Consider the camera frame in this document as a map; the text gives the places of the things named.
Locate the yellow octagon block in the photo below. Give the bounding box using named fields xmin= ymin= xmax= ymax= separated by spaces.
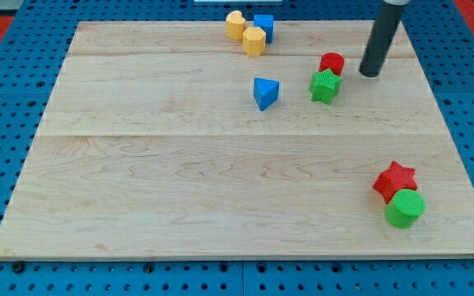
xmin=242 ymin=26 xmax=267 ymax=57

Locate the light wooden board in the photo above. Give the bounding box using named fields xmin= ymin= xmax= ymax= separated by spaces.
xmin=0 ymin=21 xmax=474 ymax=261

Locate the green star block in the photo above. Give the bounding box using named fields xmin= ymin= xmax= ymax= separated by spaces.
xmin=309 ymin=69 xmax=342 ymax=104

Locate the yellow heart block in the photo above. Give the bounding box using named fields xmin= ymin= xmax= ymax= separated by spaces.
xmin=225 ymin=10 xmax=246 ymax=40

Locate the red cylinder block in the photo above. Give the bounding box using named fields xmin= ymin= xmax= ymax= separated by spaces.
xmin=318 ymin=52 xmax=345 ymax=76

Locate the red star block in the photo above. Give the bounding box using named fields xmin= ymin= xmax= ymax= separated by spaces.
xmin=373 ymin=160 xmax=417 ymax=204

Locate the blue cube block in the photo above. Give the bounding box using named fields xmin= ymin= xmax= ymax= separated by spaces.
xmin=253 ymin=14 xmax=274 ymax=44

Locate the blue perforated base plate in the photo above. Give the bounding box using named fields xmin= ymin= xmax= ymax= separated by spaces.
xmin=0 ymin=1 xmax=474 ymax=295

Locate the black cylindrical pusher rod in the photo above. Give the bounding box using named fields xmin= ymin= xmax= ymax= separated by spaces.
xmin=359 ymin=0 xmax=409 ymax=78

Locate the blue triangle block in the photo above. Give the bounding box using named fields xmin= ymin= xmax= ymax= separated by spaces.
xmin=253 ymin=77 xmax=280 ymax=111

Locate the green cylinder block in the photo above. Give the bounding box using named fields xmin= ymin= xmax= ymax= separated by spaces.
xmin=384 ymin=189 xmax=426 ymax=229

